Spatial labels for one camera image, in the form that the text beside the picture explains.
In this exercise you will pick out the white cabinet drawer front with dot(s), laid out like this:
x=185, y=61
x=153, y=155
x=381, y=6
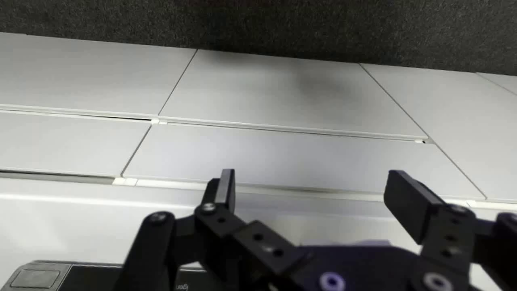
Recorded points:
x=58, y=143
x=279, y=156

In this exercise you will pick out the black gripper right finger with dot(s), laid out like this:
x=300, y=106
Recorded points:
x=413, y=205

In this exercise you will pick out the white base cabinet door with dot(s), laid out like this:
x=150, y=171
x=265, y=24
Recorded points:
x=80, y=75
x=462, y=124
x=279, y=92

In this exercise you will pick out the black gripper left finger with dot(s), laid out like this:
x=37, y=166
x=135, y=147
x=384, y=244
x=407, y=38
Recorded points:
x=214, y=221

